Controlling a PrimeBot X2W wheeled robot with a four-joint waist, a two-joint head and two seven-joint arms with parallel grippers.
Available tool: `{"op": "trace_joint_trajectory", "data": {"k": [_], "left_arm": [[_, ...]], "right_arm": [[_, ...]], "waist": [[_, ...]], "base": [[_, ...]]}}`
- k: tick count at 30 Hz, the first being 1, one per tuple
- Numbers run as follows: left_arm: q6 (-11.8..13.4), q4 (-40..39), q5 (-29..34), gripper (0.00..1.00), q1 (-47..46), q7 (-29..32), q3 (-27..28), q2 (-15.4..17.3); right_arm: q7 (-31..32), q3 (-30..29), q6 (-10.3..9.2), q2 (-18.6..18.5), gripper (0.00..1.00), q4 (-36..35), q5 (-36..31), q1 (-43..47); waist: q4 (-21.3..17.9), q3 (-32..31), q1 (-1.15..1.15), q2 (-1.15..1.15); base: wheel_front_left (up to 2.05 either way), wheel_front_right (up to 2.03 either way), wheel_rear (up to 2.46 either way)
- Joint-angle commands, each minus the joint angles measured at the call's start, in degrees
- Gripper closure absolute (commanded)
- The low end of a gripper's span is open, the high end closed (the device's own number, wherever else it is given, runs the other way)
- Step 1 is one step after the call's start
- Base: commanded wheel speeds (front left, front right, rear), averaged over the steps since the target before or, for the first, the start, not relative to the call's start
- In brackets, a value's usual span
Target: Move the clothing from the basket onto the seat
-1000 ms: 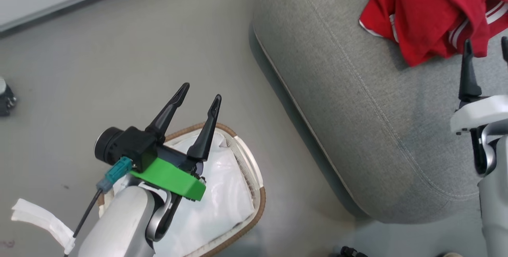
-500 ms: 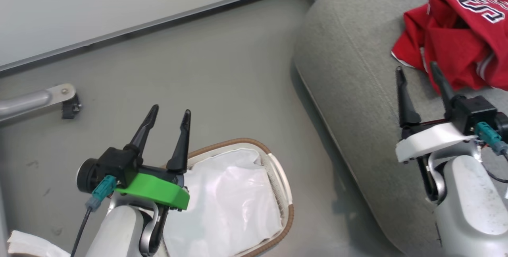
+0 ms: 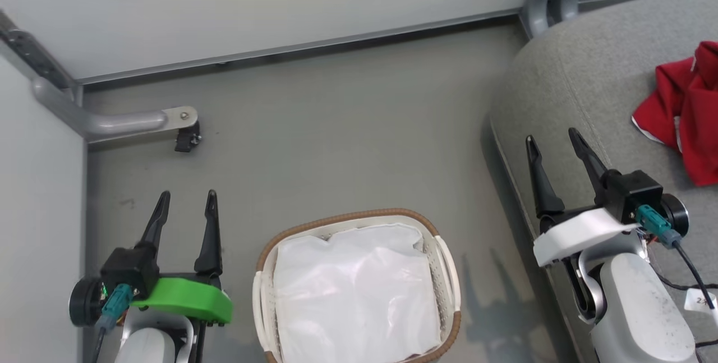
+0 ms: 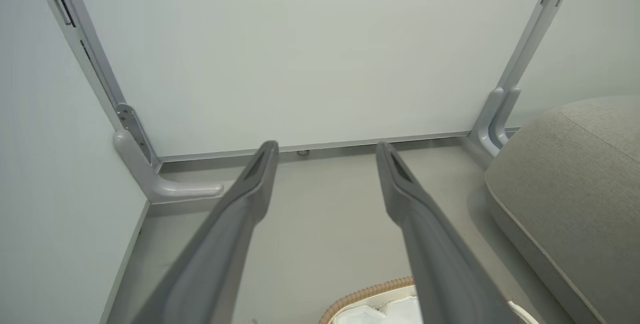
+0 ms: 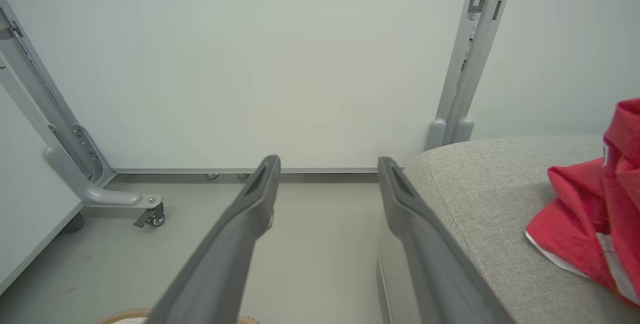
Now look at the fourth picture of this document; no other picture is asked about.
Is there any grey partition bottom rail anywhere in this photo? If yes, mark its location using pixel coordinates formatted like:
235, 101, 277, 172
157, 131, 473, 163

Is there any white cloth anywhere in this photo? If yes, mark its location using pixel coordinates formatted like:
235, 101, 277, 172
332, 296, 424, 324

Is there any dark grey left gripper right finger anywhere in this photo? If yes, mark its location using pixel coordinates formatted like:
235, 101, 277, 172
375, 141, 521, 324

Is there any white laundry basket tan rim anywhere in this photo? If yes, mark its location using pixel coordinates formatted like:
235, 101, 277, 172
318, 276, 540, 324

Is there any grey partition post with bracket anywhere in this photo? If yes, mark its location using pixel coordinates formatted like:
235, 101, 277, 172
30, 0, 162, 165

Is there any grey partition foot with caster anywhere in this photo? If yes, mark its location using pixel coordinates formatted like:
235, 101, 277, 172
114, 130, 225, 204

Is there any grey fabric sofa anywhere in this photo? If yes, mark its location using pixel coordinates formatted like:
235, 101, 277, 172
484, 95, 640, 324

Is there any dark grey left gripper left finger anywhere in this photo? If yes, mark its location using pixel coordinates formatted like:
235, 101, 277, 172
130, 140, 280, 324

